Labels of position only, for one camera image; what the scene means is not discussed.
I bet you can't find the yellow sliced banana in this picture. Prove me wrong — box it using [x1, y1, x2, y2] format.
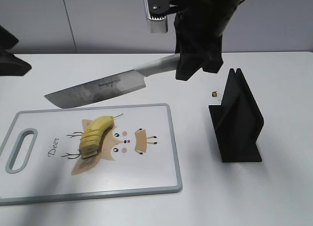
[79, 114, 123, 159]

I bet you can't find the small yellow table scrap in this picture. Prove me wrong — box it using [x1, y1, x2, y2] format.
[212, 91, 218, 97]

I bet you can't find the white-handled kitchen knife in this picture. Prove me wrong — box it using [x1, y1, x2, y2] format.
[45, 53, 180, 109]

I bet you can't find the white grey-rimmed cutting board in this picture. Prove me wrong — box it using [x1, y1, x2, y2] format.
[0, 104, 182, 205]

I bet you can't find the right gripper black cloth-covered finger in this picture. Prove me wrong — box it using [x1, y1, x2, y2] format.
[202, 37, 224, 73]
[175, 35, 208, 81]

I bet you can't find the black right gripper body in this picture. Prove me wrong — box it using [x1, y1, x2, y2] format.
[169, 0, 245, 52]

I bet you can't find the black knife stand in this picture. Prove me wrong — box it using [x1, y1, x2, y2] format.
[208, 68, 264, 162]

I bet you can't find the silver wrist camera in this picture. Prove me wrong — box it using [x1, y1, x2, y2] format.
[144, 0, 175, 34]

